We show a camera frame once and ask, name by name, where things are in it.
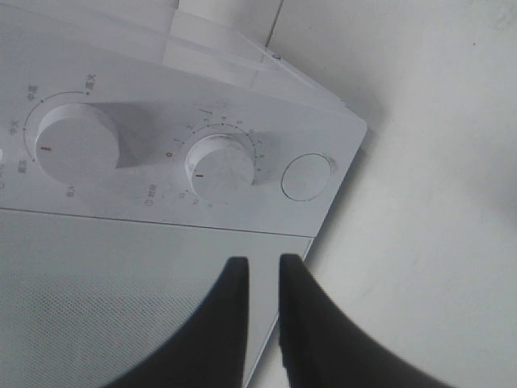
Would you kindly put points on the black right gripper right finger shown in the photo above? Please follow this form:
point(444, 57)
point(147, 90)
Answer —
point(323, 347)

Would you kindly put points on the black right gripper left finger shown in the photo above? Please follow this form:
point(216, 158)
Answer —
point(209, 349)

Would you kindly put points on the white microwave door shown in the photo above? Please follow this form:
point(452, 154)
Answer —
point(83, 299)

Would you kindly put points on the round white door button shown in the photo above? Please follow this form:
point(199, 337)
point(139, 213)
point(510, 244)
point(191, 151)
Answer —
point(306, 177)

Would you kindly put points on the lower white timer knob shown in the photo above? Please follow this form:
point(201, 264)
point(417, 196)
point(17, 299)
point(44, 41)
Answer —
point(219, 168)

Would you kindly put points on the upper white power knob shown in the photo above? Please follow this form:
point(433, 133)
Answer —
point(77, 143)

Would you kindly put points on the white microwave oven body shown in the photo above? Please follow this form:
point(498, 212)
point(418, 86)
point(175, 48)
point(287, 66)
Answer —
point(167, 79)

